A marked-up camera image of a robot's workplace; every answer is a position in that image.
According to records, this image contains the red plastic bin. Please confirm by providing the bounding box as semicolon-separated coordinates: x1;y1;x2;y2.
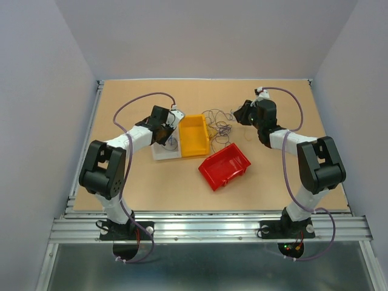
198;143;251;191

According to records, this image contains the yellow plastic bin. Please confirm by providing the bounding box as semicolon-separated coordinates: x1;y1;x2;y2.
179;114;210;158

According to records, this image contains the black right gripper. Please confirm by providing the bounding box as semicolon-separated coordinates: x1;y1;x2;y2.
232;99;263;130

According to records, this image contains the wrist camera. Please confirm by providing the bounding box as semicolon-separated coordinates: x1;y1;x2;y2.
255;87;270;102
167;105;185;129

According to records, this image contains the purple wire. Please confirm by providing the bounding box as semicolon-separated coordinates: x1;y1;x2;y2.
201;109;236;146

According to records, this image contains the white plastic bin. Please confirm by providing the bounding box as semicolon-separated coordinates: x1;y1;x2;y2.
151;129;182;161

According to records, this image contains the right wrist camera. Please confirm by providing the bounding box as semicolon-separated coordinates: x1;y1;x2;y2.
255;87;270;102

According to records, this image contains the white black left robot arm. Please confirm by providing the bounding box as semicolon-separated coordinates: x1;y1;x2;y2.
79;105;185;239

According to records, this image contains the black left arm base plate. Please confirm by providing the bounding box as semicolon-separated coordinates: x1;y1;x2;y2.
95;219;153;241

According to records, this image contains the yellow wire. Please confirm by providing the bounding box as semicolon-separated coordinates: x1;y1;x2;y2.
207;122;252;152

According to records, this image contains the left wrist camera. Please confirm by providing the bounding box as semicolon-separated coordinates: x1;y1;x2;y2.
167;105;185;129

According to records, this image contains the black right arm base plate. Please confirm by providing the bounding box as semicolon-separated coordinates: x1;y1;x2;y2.
259;219;315;239

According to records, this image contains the blue wire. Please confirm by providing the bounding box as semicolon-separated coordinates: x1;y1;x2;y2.
162;135;179;152

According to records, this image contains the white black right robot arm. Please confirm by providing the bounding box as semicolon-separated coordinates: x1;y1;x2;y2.
233;99;346;239

